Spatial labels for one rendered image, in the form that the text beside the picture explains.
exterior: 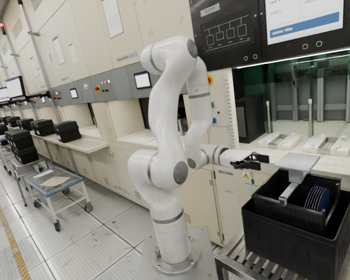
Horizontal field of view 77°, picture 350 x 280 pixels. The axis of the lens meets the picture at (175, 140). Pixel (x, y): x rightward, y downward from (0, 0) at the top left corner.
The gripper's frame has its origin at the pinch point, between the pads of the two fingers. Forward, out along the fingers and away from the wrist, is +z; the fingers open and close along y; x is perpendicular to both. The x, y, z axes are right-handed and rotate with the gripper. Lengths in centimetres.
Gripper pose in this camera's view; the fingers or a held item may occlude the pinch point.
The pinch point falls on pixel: (260, 162)
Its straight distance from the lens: 86.8
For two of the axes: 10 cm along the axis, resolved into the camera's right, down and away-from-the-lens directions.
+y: -7.1, 3.1, -6.3
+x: -1.7, -9.5, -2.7
